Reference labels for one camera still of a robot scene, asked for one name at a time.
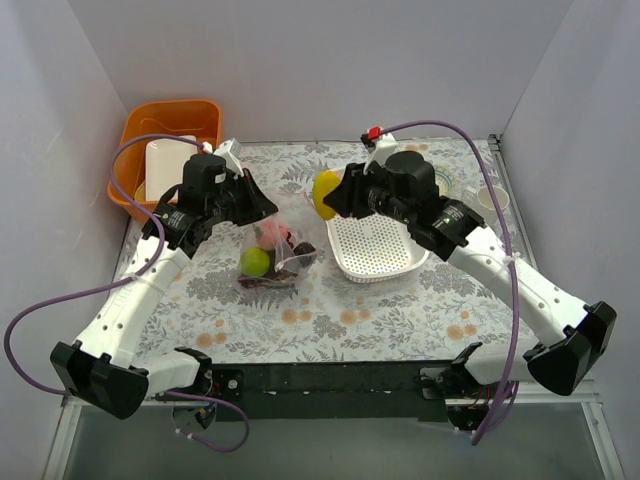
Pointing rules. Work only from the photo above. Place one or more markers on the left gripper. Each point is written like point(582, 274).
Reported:
point(245, 198)

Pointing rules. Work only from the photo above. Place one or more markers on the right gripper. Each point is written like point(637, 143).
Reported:
point(356, 185)

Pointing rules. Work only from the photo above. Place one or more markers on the yellow starfruit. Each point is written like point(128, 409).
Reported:
point(324, 184)

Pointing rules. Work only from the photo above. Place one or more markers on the pink peach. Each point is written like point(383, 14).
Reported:
point(270, 234)

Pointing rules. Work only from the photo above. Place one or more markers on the clear zip top bag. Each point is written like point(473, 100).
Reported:
point(297, 212)

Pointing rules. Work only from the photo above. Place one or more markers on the green apple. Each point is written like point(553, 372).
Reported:
point(255, 262)

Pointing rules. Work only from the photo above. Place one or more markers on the red grape bunch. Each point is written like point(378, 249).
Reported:
point(280, 279)

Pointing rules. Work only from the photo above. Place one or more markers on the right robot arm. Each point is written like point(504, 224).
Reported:
point(571, 334)

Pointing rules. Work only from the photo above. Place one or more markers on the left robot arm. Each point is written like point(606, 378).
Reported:
point(120, 325)

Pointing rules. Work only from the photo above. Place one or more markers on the white perforated fruit basket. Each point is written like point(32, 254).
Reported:
point(373, 249)

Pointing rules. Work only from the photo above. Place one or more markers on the patterned small bowl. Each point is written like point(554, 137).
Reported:
point(445, 180)

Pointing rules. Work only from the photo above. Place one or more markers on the orange plastic tub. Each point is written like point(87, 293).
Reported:
point(197, 117)

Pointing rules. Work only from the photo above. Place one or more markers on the white rectangular plate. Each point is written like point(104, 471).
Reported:
point(164, 163)

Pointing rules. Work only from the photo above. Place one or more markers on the floral table mat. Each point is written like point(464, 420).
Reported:
point(431, 313)

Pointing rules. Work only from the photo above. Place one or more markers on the white mug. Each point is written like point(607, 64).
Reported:
point(480, 201)

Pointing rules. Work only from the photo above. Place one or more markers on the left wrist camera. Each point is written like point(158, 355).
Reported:
point(229, 151)

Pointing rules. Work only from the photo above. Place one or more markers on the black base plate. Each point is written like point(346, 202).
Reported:
point(344, 390)

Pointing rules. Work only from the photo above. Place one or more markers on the aluminium frame rail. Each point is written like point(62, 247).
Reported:
point(365, 420)

